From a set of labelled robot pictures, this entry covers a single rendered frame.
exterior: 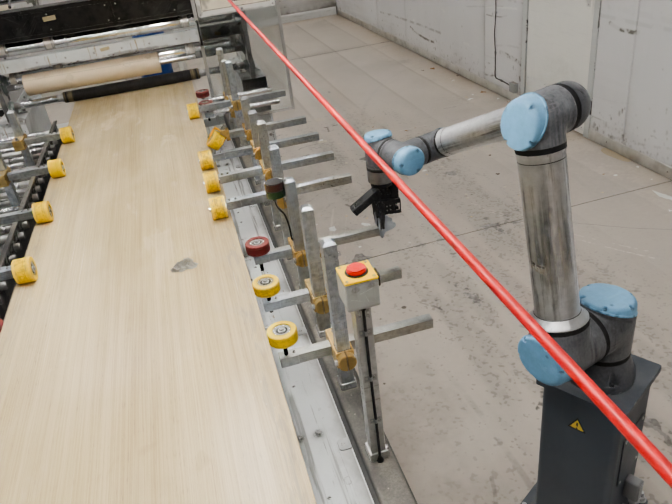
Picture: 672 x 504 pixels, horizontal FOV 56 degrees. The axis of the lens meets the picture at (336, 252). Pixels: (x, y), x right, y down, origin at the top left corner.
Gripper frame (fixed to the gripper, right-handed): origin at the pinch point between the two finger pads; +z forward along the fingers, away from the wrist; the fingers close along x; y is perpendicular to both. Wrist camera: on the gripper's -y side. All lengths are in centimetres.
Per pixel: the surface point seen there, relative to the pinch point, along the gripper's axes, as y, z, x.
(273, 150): -29.1, -30.6, 19.2
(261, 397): -52, -7, -73
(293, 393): -43, 21, -43
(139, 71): -77, -20, 226
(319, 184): -14.2, -12.7, 23.5
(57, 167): -114, -13, 98
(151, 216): -76, -7, 39
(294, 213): -29.0, -18.0, -5.8
